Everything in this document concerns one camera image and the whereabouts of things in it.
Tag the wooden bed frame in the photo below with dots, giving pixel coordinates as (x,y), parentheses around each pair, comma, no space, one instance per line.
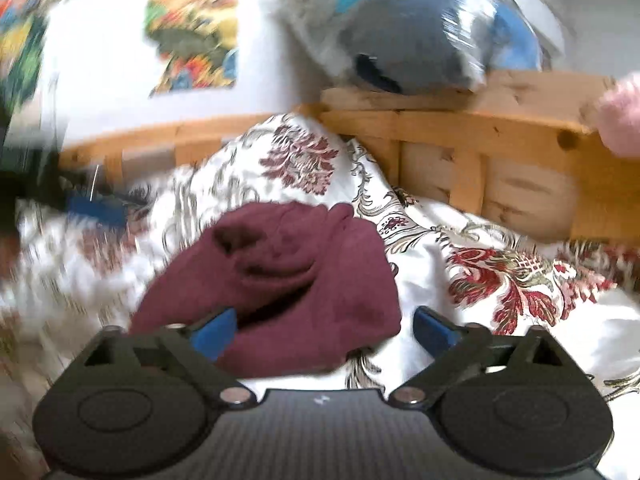
(525,160)

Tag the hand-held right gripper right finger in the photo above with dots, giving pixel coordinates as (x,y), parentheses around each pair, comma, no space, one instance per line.
(435,329)

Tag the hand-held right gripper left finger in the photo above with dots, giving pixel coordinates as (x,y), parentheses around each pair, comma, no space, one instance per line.
(215,332)

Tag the pink fluffy cloth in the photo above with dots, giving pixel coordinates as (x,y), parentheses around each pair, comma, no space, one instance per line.
(622,115)

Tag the maroon long-sleeve shirt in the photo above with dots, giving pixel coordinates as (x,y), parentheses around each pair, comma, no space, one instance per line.
(300,280)

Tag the clear plastic bag of clothes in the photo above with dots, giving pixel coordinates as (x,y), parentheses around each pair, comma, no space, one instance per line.
(410,25)

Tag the cartoon figure wall poster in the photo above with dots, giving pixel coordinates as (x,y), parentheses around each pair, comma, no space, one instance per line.
(22,35)

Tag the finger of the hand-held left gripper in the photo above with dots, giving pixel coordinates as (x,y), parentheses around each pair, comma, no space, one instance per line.
(97,211)

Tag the torn colourful wall poster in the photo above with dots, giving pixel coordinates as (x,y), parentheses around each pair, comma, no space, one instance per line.
(192,35)

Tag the floral satin blanket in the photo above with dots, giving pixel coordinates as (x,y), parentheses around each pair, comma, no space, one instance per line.
(450,310)

